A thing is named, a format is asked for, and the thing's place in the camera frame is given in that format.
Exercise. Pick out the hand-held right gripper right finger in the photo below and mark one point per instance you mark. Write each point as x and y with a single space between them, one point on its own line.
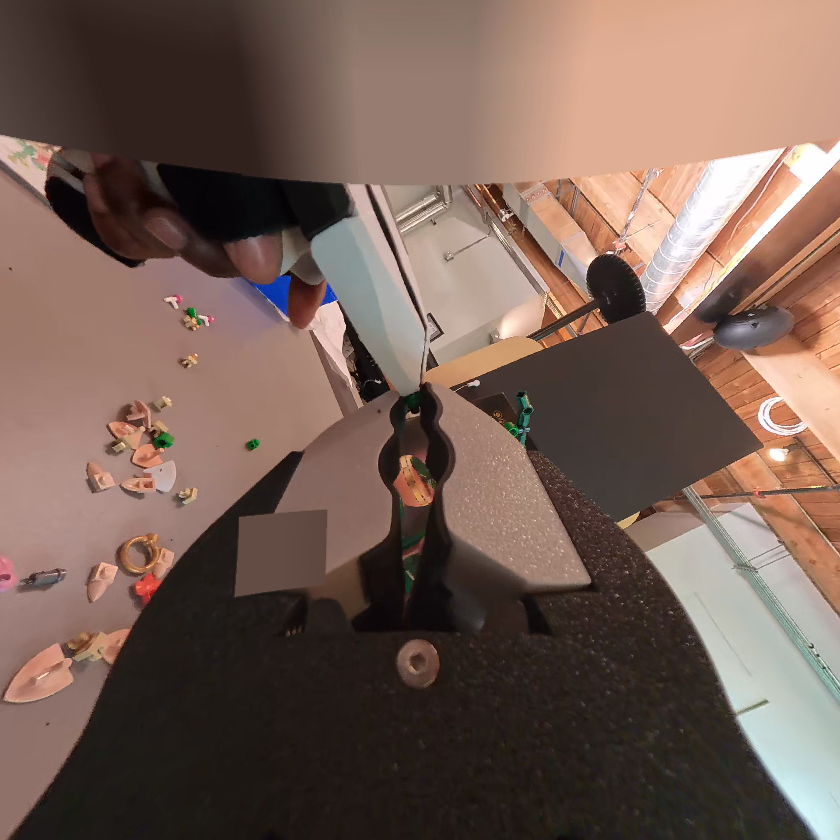
512 505

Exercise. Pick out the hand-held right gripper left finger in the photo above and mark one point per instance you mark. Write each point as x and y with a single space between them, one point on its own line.
348 472

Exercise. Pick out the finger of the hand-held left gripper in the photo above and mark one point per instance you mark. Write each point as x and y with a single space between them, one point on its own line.
374 302

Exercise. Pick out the small green brick piece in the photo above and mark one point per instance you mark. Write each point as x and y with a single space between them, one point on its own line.
412 401

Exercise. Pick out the white desk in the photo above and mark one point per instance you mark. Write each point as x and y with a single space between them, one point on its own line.
262 367

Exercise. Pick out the black desk divider panel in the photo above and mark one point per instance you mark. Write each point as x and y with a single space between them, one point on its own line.
623 407

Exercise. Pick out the person's left hand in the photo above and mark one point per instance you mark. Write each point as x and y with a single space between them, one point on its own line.
131 210

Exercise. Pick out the blue plastic bin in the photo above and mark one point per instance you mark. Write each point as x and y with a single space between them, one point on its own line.
269 292

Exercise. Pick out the brick orchid plant model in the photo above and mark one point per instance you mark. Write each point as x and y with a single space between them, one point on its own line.
523 410

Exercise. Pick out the beige rounded panel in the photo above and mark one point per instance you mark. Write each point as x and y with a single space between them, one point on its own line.
485 361

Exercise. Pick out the white and pink brick piece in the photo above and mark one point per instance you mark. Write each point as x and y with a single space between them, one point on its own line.
172 302

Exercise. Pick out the green and tan brick cluster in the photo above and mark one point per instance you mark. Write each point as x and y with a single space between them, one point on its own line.
191 320

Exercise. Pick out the small tan brick piece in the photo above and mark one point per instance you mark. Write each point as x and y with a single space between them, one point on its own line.
88 646
190 361
163 403
188 495

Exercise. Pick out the white quarter-round tile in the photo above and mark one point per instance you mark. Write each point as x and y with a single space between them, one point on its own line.
165 476

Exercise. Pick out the red brick piece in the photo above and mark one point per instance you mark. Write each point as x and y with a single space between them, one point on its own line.
148 587

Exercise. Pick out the black stand with round head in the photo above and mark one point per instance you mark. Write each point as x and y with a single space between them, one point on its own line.
615 289

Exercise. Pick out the flower print booklet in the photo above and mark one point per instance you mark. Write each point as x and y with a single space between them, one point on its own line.
23 154

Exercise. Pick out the black dome fixture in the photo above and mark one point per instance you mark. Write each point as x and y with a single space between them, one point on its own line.
754 328

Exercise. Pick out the grey pin piece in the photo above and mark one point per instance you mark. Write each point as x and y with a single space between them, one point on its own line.
46 577

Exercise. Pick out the bright pink brick piece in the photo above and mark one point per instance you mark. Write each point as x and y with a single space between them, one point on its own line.
5 574

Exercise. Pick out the scattered pink petal bricks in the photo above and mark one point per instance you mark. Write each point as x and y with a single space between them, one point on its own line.
39 679

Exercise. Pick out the black picture frame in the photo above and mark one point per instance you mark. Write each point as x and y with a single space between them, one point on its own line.
432 326

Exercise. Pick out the silver rectangular air duct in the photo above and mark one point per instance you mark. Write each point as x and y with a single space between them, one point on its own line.
558 236

